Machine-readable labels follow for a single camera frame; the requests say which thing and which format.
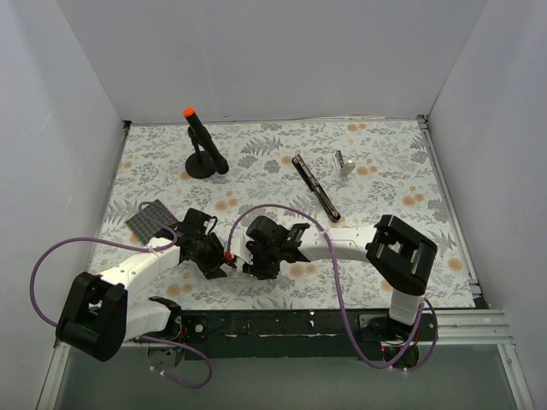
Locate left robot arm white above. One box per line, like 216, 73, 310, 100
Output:
56, 208, 226, 361

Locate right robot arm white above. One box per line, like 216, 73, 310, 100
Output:
231, 215, 438, 340

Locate black stapler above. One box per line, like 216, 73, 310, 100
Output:
291, 154, 341, 223

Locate black microphone on stand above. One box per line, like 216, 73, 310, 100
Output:
183, 108, 229, 179

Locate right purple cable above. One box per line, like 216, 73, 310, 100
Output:
227, 204, 439, 369

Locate beige stapler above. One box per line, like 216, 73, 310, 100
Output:
333, 150, 356, 177

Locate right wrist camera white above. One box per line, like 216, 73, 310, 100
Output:
225, 238, 253, 267

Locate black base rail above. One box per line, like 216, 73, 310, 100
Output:
177, 309, 436, 365

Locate grey perforated plate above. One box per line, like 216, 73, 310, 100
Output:
126, 199, 178, 245

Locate floral patterned table mat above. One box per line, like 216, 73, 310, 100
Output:
90, 120, 473, 310

